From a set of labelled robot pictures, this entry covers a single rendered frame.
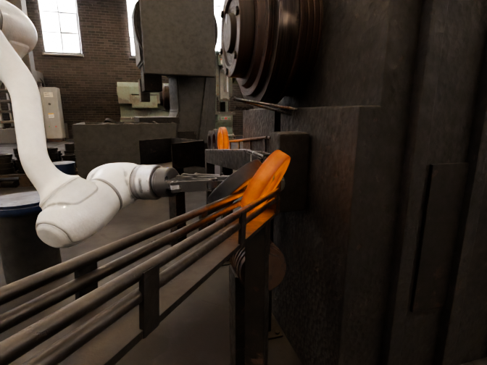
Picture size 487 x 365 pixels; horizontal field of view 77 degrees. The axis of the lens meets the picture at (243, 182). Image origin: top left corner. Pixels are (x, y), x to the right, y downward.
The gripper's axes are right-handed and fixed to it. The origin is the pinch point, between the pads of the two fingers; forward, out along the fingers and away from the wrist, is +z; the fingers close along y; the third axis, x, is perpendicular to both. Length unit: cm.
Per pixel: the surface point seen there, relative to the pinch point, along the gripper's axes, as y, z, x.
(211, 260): 30.0, 7.7, -4.7
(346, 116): -13.3, 24.5, 13.2
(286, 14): -26, 9, 42
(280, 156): 2.8, 11.9, 6.1
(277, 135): -21.8, 5.6, 9.2
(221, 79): -799, -333, 140
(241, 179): 6.8, 4.3, 1.9
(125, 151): -197, -198, -9
